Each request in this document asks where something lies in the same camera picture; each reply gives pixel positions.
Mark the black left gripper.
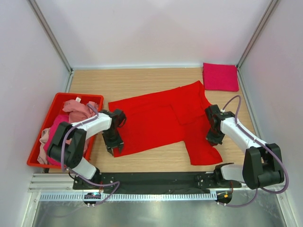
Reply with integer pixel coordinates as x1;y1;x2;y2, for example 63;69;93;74
102;128;123;154

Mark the red t shirt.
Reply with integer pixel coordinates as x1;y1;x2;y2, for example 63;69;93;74
108;81;223;166

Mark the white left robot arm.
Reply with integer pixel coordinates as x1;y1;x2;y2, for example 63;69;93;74
47;109;126;189

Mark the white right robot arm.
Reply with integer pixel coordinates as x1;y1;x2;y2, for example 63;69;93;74
205;105;289;192

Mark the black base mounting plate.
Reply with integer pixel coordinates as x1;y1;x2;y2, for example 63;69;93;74
72;171;242;195

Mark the light pink t shirt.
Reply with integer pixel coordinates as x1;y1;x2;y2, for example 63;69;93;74
62;99;95;123

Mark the folded magenta t shirt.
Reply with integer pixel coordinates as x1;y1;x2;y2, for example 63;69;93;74
203;63;239;92

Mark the magenta t shirt in bin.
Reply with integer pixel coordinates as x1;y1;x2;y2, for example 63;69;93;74
44;114;69;166

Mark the red plastic bin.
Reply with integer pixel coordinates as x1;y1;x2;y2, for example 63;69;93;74
27;93;104;169

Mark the beige t shirt in bin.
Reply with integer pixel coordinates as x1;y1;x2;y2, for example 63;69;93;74
37;128;50;165

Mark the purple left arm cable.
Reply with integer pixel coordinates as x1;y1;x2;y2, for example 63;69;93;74
60;103;121;205

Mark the white slotted cable duct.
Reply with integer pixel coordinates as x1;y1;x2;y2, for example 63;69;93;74
39;191;217;202

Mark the right aluminium frame post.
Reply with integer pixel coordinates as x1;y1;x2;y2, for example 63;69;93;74
236;0;280;71

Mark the aluminium frame post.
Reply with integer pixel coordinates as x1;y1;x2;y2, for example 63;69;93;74
236;0;280;71
27;0;72;74

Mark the left aluminium frame post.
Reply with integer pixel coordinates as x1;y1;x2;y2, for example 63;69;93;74
27;0;72;74

